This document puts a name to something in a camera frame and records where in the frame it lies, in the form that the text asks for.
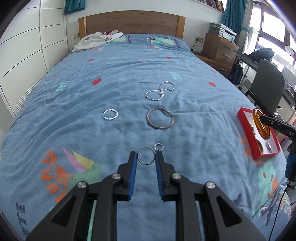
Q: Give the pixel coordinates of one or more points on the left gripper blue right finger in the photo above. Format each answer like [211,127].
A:
[160,163]

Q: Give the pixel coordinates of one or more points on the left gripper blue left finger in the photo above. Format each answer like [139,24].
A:
[132,168]

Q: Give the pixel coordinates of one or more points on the amber bangle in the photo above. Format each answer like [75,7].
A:
[263,129]

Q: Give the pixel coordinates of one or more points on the red jewelry box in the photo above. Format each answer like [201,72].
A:
[251,132]

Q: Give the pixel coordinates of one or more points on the large thin silver hoop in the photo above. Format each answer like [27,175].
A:
[160,118]

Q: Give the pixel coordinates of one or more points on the twisted silver hoop earring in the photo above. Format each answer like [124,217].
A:
[110,114]

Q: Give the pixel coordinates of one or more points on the right hand blue white glove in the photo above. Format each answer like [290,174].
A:
[290,167]

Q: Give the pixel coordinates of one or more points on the dark brown bangle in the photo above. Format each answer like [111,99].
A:
[260,147]

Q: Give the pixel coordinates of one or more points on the grey desk chair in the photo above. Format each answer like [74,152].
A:
[267,88]

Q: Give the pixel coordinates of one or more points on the blue patterned bed cover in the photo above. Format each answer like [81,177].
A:
[59,138]

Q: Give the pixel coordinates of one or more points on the twisted silver hoop far left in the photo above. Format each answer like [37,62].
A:
[154,95]

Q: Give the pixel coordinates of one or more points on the twisted silver hoop far right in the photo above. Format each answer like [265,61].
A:
[166,86]

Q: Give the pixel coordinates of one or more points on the grey desk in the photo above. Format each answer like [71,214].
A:
[252,66]

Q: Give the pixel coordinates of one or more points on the black bag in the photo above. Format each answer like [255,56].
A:
[236,74]

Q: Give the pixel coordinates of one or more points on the wooden drawer cabinet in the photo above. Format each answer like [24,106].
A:
[219,53]

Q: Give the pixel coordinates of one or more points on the white printer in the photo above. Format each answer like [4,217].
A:
[222,31]

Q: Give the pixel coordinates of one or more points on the teal curtain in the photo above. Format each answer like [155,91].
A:
[234,14]
[72,6]

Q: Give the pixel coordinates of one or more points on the white clothing on bed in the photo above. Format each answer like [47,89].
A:
[95,40]

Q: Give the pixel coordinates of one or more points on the wooden headboard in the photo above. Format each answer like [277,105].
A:
[133,22]

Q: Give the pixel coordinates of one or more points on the bookshelf with books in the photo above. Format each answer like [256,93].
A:
[216,4]

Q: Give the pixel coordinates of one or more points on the white wardrobe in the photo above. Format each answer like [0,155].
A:
[32,44]

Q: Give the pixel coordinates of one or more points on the teal curtain left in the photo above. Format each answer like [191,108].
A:
[72,6]

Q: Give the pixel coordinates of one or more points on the wall power socket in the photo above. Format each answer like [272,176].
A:
[199,39]

